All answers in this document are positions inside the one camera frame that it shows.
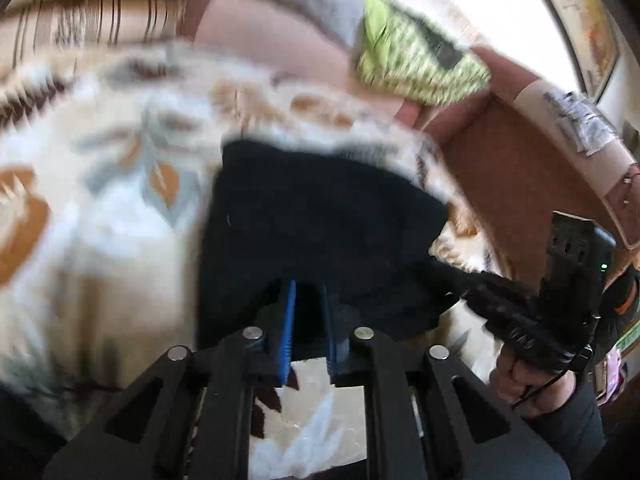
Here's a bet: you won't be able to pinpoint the person's right hand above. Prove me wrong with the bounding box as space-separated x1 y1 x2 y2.
489 344 582 420

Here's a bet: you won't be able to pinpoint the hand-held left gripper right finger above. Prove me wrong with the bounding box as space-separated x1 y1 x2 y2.
319 282 572 480

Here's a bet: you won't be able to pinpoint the black pants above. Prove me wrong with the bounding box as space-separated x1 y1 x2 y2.
196 139 467 357

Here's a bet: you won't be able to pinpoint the green patterned cloth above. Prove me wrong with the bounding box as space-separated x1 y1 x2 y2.
356 0 494 109

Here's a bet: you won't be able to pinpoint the leaf-print plush blanket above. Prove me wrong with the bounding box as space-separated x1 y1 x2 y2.
0 44 507 480

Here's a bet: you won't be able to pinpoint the person's right forearm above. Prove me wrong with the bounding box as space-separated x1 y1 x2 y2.
522 374 611 480

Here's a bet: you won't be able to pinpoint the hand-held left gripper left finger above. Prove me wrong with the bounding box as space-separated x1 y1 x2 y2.
42 279 299 480

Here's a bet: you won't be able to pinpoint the striped beige cushion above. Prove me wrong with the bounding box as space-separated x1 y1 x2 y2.
0 0 227 128

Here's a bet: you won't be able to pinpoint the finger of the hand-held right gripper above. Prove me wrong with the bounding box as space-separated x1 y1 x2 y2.
422 257 506 313

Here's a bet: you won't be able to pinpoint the framed wall picture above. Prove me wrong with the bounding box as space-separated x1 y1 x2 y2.
520 0 622 102

